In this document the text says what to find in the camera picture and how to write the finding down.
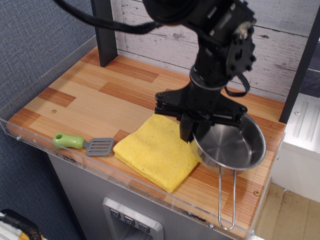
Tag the clear acrylic table guard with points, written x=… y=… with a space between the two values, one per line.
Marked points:
x=91 y=100

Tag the black left post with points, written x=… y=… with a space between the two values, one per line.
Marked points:
x=106 y=39

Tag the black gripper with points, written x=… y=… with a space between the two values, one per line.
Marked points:
x=193 y=104

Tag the silver metal pan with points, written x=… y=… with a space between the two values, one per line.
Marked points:
x=235 y=148

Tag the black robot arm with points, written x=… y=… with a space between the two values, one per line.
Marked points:
x=224 y=31

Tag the black right post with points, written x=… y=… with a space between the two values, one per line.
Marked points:
x=300 y=73

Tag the black post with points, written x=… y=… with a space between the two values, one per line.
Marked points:
x=300 y=73
x=106 y=39

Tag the white toy sink unit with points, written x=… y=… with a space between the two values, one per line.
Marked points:
x=297 y=163

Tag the green handled grey spatula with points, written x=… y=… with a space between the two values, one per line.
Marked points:
x=95 y=147

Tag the yellow black object bottom left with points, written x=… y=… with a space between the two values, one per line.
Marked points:
x=29 y=231

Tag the silver dispenser button panel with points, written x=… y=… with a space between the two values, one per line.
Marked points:
x=126 y=223

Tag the yellow folded cloth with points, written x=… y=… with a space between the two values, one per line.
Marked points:
x=157 y=152

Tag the grey toy fridge cabinet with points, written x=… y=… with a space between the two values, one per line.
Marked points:
x=100 y=200

